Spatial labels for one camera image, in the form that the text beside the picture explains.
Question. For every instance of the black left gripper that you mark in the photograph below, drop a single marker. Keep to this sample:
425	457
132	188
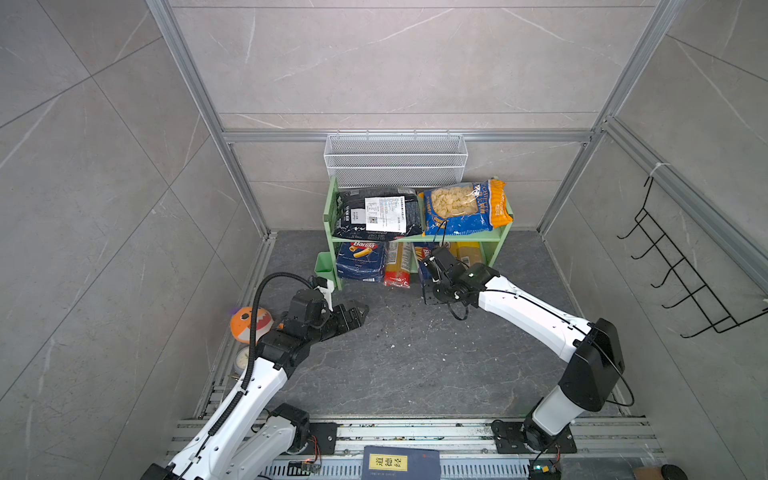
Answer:
356	319

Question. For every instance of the yellow spaghetti packet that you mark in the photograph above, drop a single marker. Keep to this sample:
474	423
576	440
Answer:
470	253

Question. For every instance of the blue spaghetti packet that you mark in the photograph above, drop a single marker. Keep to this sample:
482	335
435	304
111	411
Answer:
423	251

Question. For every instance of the red spaghetti packet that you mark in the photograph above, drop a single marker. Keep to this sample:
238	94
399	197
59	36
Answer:
397	271

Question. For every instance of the blue orange shell pasta bag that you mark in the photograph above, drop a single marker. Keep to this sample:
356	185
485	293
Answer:
466	208

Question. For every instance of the blue Barilla pasta box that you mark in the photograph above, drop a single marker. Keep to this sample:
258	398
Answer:
362	261

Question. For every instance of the black pasta bag white label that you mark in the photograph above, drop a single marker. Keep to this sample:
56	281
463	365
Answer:
377	214

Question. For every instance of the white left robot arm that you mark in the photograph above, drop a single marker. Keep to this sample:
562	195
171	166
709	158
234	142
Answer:
227	447

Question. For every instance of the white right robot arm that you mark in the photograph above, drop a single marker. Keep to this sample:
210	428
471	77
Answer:
591	350

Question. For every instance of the green wooden shelf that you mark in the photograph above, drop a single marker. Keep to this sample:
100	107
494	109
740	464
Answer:
325	266

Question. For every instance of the orange shark plush toy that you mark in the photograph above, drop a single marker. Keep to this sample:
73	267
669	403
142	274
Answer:
241	324

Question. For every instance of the small round alarm clock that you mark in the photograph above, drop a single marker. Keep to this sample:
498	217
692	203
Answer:
241	361

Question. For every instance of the blue book yellow label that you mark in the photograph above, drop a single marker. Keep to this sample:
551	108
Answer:
390	463

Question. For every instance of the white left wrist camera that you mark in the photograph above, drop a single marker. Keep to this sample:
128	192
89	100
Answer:
326	287

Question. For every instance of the white wire mesh basket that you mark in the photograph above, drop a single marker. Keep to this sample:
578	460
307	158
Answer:
407	160

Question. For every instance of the metal base rail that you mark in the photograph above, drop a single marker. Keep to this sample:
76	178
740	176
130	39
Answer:
470	448

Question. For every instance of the black wire hook rack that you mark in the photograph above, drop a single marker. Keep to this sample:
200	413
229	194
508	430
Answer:
680	267

